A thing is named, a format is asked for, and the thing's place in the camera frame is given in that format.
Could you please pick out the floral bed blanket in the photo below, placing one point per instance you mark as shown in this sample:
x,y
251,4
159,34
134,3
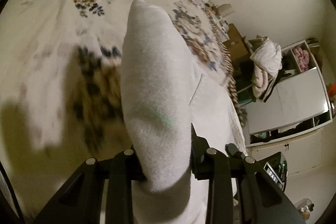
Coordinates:
x,y
56,90

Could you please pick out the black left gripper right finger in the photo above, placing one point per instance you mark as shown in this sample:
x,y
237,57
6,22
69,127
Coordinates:
x,y
230,175

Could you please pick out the white wardrobe shelf unit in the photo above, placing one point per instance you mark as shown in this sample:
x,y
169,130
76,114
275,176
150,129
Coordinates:
x,y
292,119

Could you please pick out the brown checkered bed sheet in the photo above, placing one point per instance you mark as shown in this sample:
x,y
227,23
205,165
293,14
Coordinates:
x,y
231,77

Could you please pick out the white pants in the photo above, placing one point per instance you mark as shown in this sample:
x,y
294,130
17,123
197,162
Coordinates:
x,y
166,95

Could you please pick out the chair with clothes pile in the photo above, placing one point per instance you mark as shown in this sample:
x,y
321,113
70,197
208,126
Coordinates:
x,y
262,71

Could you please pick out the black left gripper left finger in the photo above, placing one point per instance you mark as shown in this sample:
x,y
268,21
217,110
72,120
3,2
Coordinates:
x,y
79,199

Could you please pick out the brown cardboard box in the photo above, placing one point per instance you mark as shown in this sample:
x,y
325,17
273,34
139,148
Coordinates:
x,y
236,46

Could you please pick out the pink bedding on shelf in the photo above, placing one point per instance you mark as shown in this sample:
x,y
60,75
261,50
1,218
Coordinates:
x,y
302,58

